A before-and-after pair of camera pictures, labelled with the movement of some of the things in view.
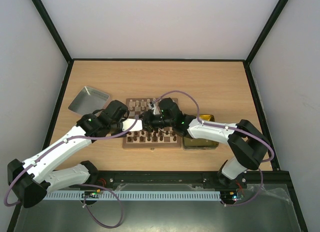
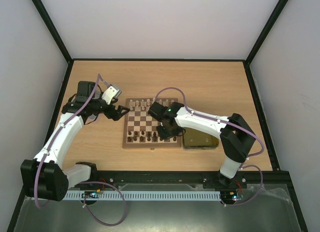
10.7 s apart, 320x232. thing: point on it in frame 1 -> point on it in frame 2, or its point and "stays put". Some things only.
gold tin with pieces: (189, 144) stays put
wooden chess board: (167, 137) stays put
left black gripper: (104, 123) -> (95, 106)
